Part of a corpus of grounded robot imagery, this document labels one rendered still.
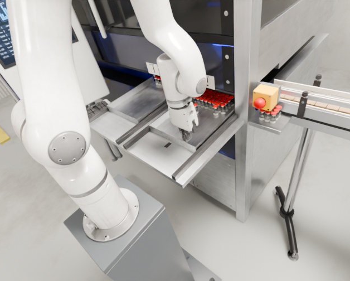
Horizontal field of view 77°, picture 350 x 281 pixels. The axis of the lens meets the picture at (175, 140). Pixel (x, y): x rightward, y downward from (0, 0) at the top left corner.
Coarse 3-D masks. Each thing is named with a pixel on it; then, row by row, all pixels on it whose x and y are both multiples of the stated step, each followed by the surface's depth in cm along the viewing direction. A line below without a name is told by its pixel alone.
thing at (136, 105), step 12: (144, 84) 129; (120, 96) 120; (132, 96) 125; (144, 96) 122; (156, 96) 120; (108, 108) 117; (120, 108) 118; (132, 108) 115; (144, 108) 113; (156, 108) 107; (132, 120) 105
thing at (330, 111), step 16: (288, 96) 90; (304, 96) 79; (320, 96) 79; (336, 96) 83; (288, 112) 88; (304, 112) 83; (320, 112) 79; (336, 112) 78; (320, 128) 83; (336, 128) 79
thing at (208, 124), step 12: (204, 108) 103; (156, 120) 98; (168, 120) 101; (204, 120) 96; (216, 120) 95; (156, 132) 95; (168, 132) 95; (204, 132) 91; (180, 144) 87; (192, 144) 87
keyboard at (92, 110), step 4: (96, 104) 138; (100, 104) 137; (104, 104) 135; (88, 108) 136; (92, 108) 135; (96, 108) 136; (100, 108) 133; (88, 112) 132; (92, 112) 132; (96, 112) 130; (88, 116) 129
